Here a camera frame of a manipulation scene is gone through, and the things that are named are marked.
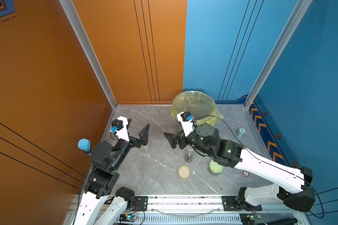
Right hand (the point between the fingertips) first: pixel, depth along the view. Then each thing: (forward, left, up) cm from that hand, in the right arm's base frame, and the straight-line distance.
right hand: (173, 127), depth 62 cm
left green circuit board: (-30, +23, -37) cm, 52 cm away
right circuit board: (-29, -39, -36) cm, 61 cm away
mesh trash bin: (+29, -18, -16) cm, 38 cm away
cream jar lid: (-7, -6, -36) cm, 37 cm away
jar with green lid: (-7, -23, -30) cm, 38 cm away
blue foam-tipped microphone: (-6, +40, -4) cm, 40 cm away
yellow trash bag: (+15, -24, -9) cm, 30 cm away
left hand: (+1, +14, +4) cm, 15 cm away
